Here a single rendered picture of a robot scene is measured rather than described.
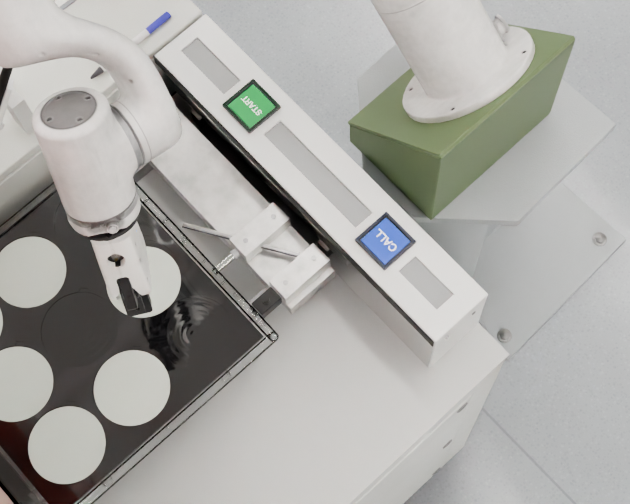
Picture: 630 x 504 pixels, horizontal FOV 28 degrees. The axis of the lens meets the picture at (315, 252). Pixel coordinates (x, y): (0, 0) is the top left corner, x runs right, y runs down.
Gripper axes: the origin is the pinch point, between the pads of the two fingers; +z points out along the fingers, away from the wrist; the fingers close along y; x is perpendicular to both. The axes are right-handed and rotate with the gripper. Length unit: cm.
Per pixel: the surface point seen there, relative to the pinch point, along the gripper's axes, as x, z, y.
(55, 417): 14.2, 13.2, -4.7
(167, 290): -3.2, 7.6, 7.2
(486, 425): -53, 95, 32
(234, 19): -23, 54, 124
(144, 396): 2.5, 13.1, -4.8
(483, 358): -42.5, 21.9, -5.2
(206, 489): -2.2, 25.4, -12.8
